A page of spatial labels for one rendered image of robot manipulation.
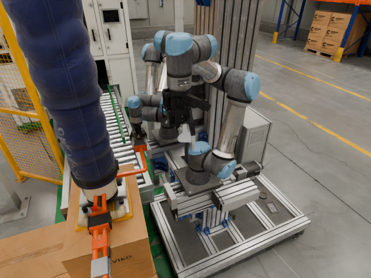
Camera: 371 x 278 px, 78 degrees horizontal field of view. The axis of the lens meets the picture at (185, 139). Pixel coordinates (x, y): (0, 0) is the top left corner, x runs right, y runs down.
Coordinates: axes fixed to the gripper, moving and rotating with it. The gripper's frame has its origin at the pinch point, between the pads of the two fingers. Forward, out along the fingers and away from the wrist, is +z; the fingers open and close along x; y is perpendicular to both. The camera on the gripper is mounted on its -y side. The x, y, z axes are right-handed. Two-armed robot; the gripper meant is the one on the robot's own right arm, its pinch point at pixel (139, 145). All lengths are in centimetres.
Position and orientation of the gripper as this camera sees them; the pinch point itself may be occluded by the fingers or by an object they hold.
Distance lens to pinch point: 157.9
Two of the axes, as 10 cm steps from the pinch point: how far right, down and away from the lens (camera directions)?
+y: 3.0, 5.4, -7.9
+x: 9.5, -1.7, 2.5
